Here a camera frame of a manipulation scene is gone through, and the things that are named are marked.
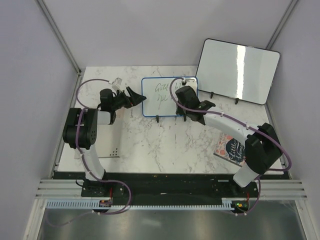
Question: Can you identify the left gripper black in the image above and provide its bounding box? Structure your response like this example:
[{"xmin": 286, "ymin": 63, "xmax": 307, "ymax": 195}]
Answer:
[{"xmin": 111, "ymin": 87, "xmax": 146, "ymax": 111}]

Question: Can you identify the white paper sheet with dots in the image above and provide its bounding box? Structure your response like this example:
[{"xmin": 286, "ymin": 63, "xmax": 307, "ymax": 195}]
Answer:
[{"xmin": 74, "ymin": 108, "xmax": 122, "ymax": 158}]

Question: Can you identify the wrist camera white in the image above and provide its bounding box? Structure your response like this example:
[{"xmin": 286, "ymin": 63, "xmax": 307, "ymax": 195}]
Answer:
[
  {"xmin": 181, "ymin": 77, "xmax": 198, "ymax": 88},
  {"xmin": 112, "ymin": 77, "xmax": 123, "ymax": 92}
]

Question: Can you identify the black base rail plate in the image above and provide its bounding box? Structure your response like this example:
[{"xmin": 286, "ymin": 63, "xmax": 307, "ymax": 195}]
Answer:
[{"xmin": 81, "ymin": 173, "xmax": 258, "ymax": 207}]

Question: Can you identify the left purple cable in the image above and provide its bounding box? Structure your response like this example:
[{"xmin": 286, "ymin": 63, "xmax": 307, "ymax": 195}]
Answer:
[{"xmin": 46, "ymin": 78, "xmax": 133, "ymax": 227}]

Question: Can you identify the white slotted cable duct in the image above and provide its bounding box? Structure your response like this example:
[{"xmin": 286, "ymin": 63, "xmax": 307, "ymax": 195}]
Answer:
[{"xmin": 45, "ymin": 198, "xmax": 238, "ymax": 211}]

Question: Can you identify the colourful Little Women book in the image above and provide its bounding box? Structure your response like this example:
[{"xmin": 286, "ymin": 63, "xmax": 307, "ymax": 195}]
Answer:
[{"xmin": 213, "ymin": 133, "xmax": 246, "ymax": 167}]

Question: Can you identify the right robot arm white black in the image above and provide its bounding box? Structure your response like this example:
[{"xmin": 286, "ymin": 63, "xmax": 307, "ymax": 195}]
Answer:
[{"xmin": 175, "ymin": 85, "xmax": 282, "ymax": 197}]

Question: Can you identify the large black-framed whiteboard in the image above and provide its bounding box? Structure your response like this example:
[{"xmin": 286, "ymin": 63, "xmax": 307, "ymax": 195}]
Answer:
[{"xmin": 195, "ymin": 38, "xmax": 281, "ymax": 105}]

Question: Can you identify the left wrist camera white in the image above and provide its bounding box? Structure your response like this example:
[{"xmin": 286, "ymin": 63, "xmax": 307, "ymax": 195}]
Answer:
[{"xmin": 112, "ymin": 77, "xmax": 123, "ymax": 92}]

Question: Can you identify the aluminium frame rail front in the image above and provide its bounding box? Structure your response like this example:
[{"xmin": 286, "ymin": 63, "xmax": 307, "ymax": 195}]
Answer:
[{"xmin": 36, "ymin": 179, "xmax": 307, "ymax": 200}]

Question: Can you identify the small blue-framed whiteboard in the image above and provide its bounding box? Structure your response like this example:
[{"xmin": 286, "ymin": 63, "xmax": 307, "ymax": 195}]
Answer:
[{"xmin": 141, "ymin": 76, "xmax": 198, "ymax": 117}]

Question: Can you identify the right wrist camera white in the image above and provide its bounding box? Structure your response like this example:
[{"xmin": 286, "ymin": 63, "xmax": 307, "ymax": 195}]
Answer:
[{"xmin": 181, "ymin": 77, "xmax": 198, "ymax": 88}]

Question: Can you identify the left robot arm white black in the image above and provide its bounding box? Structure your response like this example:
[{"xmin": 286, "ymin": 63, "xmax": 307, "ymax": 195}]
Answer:
[{"xmin": 62, "ymin": 86, "xmax": 147, "ymax": 197}]

